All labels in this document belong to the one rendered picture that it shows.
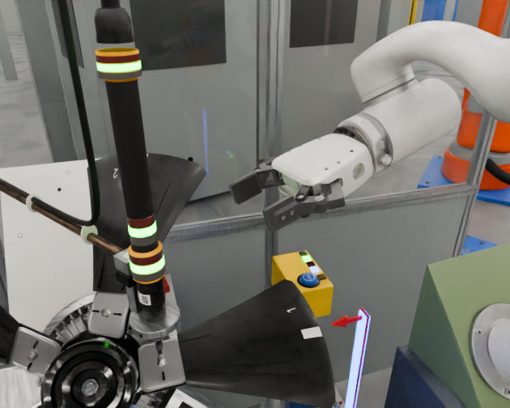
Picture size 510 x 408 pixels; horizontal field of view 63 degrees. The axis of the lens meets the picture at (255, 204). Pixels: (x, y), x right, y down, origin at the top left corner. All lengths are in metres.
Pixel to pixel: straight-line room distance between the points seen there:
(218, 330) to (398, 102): 0.44
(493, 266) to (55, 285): 0.93
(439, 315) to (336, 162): 0.55
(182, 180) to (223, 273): 0.87
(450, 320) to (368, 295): 0.92
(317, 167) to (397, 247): 1.30
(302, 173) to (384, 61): 0.18
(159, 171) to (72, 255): 0.32
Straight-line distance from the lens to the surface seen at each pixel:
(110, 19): 0.46
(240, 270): 1.51
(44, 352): 0.69
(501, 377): 1.02
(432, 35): 0.54
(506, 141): 4.32
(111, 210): 0.72
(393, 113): 0.58
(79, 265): 0.92
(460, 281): 1.01
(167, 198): 0.66
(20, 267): 0.94
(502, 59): 0.51
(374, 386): 2.25
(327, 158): 0.52
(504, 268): 1.10
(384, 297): 1.92
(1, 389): 0.83
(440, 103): 0.62
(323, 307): 1.04
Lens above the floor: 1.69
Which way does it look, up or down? 27 degrees down
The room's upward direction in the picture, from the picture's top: straight up
